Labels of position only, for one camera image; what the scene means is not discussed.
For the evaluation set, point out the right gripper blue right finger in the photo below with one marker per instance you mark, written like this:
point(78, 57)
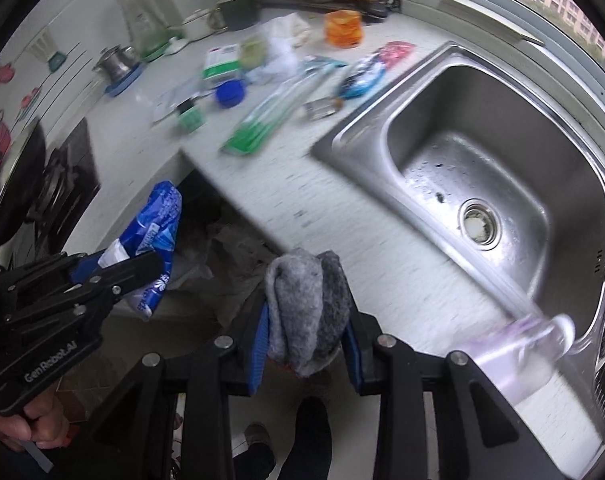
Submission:
point(358, 343)

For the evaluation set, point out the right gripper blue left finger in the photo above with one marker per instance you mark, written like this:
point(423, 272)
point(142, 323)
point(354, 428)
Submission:
point(256, 338)

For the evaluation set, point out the grey cloth rag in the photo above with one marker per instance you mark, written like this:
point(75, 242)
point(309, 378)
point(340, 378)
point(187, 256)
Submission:
point(309, 301)

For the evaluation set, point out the blue white plastic bag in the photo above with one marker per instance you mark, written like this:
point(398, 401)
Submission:
point(153, 229)

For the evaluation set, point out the clear plastic bottle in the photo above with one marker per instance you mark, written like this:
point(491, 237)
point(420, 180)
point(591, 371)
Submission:
point(522, 357)

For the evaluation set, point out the green clear plastic wrapper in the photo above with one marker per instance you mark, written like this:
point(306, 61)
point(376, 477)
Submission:
point(276, 108)

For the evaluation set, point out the white plastic trash bag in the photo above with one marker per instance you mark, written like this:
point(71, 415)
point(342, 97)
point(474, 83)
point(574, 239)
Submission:
point(220, 266)

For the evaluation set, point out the left hand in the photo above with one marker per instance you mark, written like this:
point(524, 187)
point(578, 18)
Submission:
point(42, 423)

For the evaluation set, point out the slipper foot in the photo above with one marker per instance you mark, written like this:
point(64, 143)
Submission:
point(257, 438)

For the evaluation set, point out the stainless steel sink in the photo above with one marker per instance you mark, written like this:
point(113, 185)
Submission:
point(492, 172)

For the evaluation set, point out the clear plastic packet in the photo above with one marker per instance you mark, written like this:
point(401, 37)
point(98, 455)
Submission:
point(165, 104)

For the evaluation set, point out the small glass vial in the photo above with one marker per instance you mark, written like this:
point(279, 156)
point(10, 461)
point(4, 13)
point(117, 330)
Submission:
point(322, 108)

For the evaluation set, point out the blue coaster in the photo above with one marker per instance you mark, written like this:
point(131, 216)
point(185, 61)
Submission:
point(120, 86)

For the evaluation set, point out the small green black bottle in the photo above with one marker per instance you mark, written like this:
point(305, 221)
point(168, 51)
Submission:
point(190, 118)

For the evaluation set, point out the blue bottle cap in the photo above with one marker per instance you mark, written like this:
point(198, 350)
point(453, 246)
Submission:
point(230, 93)

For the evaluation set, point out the steel teapot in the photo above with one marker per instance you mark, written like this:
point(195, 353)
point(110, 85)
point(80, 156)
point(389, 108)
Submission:
point(116, 62)

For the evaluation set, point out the blue pink snack wrapper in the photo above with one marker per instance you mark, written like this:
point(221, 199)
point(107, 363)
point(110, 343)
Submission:
point(367, 72)

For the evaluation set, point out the green white medicine box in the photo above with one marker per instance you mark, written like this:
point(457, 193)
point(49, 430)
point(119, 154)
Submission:
point(222, 63)

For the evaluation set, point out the scrub brush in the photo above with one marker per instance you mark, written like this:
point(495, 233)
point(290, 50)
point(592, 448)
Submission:
point(253, 52)

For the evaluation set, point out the glass carafe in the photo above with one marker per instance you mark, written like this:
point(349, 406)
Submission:
point(149, 35)

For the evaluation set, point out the orange plastic jar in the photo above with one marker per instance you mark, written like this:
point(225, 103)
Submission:
point(343, 28)

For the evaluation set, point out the white crumpled tissue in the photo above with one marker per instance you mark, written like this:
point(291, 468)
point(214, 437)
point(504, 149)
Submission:
point(285, 34)

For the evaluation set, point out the white ceramic cup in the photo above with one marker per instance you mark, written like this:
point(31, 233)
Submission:
point(199, 25)

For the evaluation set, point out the dark green mug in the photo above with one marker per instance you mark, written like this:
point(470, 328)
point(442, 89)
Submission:
point(239, 14)

